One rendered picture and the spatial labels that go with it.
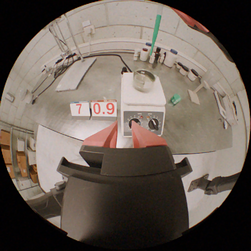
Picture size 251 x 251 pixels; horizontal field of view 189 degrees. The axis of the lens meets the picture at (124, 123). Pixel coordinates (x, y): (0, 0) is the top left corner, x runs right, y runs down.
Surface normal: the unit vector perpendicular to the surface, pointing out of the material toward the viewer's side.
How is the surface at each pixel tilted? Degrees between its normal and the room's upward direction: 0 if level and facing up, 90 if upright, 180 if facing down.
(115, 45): 90
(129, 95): 0
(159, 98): 0
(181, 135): 0
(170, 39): 90
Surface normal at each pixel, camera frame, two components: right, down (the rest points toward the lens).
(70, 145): 0.00, -0.23
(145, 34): -0.16, 0.96
